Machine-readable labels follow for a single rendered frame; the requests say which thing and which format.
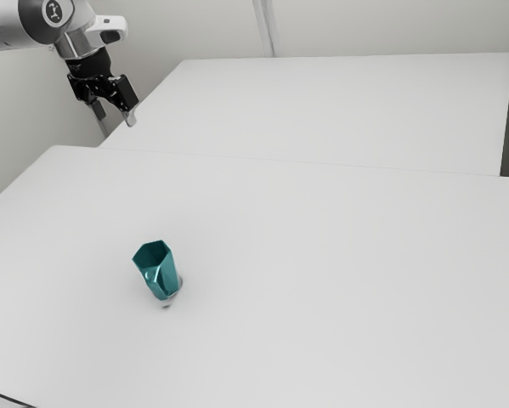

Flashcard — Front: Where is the teal faceted mug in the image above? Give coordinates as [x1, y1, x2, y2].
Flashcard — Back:
[131, 240, 182, 300]

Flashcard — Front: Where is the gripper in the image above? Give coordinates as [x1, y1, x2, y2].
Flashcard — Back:
[65, 48, 140, 128]

